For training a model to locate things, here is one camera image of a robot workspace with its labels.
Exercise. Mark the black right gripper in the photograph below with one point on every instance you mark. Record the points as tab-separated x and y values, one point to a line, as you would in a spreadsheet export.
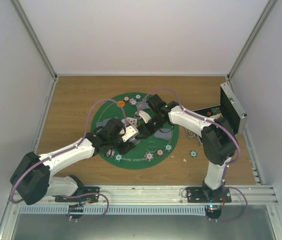
145	131

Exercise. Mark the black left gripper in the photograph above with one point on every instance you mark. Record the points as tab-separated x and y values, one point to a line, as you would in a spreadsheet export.
127	147

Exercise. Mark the dealt blue playing card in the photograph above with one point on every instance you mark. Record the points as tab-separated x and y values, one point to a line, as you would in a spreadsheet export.
142	106

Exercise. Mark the king of diamonds card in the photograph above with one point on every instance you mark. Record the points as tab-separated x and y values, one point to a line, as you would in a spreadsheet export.
124	122

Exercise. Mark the orange big blind button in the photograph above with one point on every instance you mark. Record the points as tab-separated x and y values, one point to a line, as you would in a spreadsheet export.
121	104

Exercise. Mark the red poker chip stack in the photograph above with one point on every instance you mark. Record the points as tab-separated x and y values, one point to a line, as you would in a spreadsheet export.
160	152

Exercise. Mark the blue poker chip stack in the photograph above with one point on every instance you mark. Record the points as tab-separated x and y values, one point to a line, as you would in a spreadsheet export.
149	156

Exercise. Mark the green poker chip stack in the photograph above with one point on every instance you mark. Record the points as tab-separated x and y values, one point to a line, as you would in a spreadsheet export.
193	154

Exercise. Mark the blue playing card deck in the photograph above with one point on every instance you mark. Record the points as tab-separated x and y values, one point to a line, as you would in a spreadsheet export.
135	141

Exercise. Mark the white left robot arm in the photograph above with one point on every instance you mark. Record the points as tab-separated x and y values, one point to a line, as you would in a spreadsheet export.
35	176

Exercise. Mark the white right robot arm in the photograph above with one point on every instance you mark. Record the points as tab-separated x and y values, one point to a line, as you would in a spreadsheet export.
219	157

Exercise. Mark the round green poker mat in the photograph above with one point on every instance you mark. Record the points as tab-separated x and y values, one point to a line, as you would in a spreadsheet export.
135	158

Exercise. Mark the aluminium poker case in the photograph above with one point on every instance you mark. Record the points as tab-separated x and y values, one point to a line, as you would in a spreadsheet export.
229	114

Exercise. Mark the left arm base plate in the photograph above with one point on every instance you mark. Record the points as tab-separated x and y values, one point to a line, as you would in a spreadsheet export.
87	194

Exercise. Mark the aluminium frame rail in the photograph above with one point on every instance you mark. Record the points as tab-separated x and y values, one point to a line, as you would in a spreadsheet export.
177	195

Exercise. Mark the grey slotted cable duct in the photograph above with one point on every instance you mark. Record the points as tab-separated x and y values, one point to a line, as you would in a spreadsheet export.
178	210

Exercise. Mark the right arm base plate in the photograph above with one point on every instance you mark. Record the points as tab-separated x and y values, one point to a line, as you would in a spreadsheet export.
199	194

